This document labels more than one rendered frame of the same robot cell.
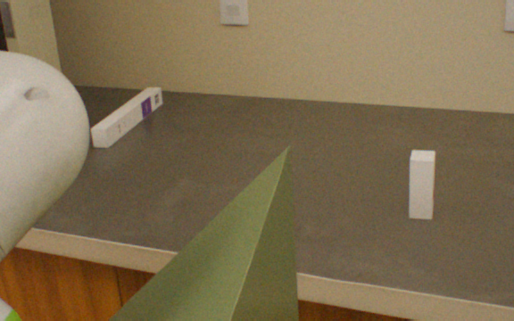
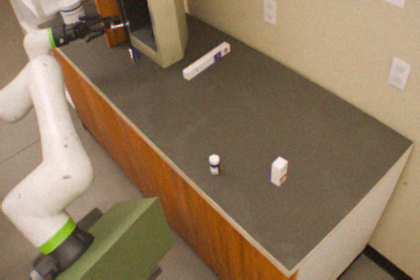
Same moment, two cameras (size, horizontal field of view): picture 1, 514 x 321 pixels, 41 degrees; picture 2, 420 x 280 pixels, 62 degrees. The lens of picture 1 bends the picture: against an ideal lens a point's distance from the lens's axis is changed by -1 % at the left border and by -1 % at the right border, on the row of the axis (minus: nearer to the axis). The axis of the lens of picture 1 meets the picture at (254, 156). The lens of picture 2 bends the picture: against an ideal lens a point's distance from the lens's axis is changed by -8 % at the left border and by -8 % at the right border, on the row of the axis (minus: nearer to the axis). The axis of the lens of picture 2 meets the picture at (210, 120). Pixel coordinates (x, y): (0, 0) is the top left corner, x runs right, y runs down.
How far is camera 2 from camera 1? 0.71 m
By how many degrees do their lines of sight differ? 33
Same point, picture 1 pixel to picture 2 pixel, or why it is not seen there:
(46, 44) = (172, 25)
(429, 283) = (247, 223)
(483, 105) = (371, 109)
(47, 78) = (72, 170)
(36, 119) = (66, 184)
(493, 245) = (289, 213)
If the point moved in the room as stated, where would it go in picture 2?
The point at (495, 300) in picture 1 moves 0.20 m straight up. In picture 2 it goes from (262, 243) to (264, 206)
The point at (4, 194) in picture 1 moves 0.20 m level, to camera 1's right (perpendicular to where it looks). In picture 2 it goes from (58, 201) to (122, 231)
